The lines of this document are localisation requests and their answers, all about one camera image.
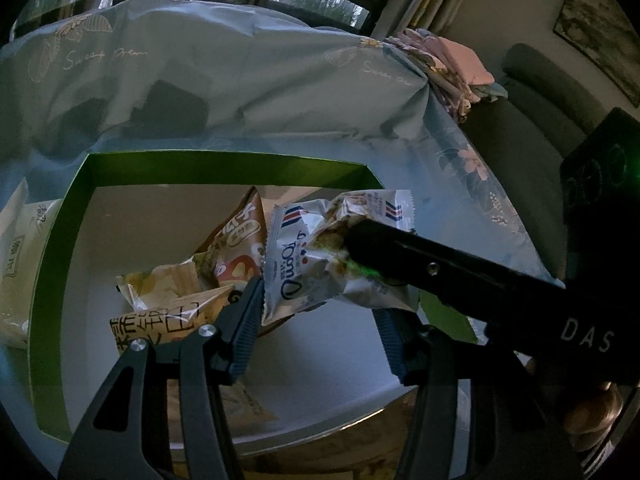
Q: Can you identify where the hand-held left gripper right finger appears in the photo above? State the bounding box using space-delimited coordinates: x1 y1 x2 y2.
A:
372 307 588 480

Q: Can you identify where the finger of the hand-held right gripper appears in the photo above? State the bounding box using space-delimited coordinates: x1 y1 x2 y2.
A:
344 219 568 321

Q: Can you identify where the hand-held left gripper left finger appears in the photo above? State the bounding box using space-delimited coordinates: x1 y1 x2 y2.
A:
57 275 266 480

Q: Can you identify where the brown snack packet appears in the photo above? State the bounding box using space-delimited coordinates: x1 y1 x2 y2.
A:
195 186 267 288

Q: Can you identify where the cream snack packet green print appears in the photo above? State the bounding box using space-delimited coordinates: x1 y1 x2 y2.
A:
109 285 236 361

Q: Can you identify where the white striped snack packet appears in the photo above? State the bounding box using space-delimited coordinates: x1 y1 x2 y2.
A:
260 189 418 326

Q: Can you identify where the pale crinkled snack packet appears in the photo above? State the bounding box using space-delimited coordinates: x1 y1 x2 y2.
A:
116 255 206 311

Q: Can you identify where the green cardboard box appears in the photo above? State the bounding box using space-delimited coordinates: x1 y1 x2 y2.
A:
30 150 481 453

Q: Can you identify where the cream snack packet red print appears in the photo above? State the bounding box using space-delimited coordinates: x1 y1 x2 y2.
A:
0 177 63 351

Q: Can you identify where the person's right hand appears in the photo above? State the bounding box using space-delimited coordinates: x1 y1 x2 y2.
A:
562 382 625 453

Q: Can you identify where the dark green sofa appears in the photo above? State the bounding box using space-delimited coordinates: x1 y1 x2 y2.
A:
460 42 640 281

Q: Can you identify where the stack of folded cloths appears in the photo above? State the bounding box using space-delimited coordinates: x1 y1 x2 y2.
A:
385 27 508 123

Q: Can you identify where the blue floral bedsheet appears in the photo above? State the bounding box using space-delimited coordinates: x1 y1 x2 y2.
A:
0 0 568 461

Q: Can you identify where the framed landscape wall picture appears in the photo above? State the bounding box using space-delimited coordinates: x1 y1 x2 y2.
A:
552 0 640 96

